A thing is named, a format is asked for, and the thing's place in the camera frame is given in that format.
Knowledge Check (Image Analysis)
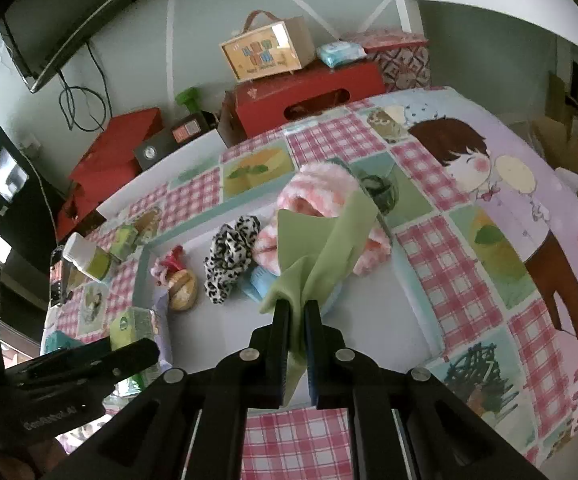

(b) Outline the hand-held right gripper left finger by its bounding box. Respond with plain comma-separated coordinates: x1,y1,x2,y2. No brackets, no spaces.
54,300,290,480

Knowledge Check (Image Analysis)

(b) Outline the bread-shaped toy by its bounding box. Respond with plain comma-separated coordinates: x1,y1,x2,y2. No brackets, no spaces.
168,270,201,312

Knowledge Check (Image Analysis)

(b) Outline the black television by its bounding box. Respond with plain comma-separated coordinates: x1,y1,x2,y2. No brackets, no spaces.
0,0,190,93

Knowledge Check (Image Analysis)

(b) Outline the brown cardboard box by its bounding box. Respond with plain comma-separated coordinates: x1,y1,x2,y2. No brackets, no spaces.
534,67,578,186

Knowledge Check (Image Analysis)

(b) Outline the black monitor device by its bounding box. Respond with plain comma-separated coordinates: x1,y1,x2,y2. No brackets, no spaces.
0,160,67,261

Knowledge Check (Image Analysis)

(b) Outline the light green cloth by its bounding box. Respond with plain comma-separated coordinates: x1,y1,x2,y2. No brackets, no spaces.
259,191,377,406

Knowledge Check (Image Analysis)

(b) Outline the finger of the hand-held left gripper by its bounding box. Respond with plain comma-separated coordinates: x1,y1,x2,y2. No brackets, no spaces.
4,339,114,375
24,338,162,395

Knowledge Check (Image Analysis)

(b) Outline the black wall cable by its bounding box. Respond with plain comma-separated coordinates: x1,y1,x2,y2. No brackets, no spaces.
59,42,110,133

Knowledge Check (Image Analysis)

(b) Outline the pink red hair tie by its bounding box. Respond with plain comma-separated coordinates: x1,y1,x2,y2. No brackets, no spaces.
151,245,186,287

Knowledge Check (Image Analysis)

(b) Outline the pink white striped fluffy cloth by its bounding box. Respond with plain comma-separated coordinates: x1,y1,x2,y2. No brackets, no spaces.
254,164,394,278

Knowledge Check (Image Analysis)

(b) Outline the white-capped bottle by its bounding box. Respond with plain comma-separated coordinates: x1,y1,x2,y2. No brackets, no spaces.
63,232,116,282

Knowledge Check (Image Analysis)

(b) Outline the small black monitor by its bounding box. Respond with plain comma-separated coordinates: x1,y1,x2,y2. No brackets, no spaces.
0,127,32,221

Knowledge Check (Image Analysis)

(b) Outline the teal tissue packet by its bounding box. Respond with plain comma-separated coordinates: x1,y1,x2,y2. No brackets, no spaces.
43,330,87,356

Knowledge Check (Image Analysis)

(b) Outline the green tissue packet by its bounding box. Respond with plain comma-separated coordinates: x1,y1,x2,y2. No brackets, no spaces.
109,306,162,352
110,224,140,262

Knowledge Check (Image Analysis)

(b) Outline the black box with labels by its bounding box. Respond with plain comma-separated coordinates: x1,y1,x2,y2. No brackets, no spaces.
133,112,220,171

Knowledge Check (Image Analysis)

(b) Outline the smartphone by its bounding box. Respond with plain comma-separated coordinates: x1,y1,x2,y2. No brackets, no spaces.
49,246,70,306

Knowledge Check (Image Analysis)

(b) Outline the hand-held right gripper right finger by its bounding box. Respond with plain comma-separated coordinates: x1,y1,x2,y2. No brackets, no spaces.
304,300,550,480

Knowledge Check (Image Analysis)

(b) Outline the leopard print scrunchie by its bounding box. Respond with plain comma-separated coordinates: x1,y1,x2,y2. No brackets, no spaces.
204,215,262,306

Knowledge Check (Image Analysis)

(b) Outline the red patterned box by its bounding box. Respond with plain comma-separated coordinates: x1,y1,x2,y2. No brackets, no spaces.
346,30,432,93

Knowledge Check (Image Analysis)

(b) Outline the green dumbbell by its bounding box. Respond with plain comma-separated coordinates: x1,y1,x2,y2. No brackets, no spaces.
175,87,204,121

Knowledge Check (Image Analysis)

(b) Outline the wooden gift box with handle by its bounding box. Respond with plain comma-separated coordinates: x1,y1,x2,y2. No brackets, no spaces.
219,10,317,83

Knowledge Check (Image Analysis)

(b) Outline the person's left hand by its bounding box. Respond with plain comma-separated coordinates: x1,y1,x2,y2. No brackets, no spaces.
0,440,72,480

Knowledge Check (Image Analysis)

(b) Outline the checked printed tablecloth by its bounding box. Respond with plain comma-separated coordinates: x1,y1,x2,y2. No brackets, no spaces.
41,85,578,480

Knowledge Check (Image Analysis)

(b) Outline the light blue wipes pack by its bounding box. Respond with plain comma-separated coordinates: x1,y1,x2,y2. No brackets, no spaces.
316,40,367,67

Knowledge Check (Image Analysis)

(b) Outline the red carton with handle hole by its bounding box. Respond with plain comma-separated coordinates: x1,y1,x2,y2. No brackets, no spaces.
217,60,387,148

